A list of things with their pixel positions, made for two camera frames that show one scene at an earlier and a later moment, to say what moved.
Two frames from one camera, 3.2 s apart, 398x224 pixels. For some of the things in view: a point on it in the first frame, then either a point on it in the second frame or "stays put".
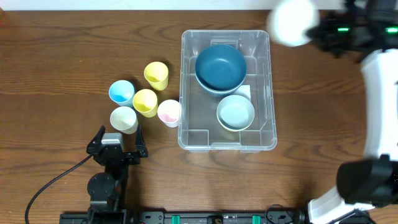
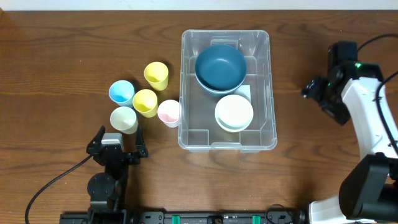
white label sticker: [244, 89] stays put
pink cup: [169, 112] stays put
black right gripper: [324, 35] → [325, 101]
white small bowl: [288, 20] → [234, 113]
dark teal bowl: [221, 70] stays put
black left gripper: [130, 156] stays put
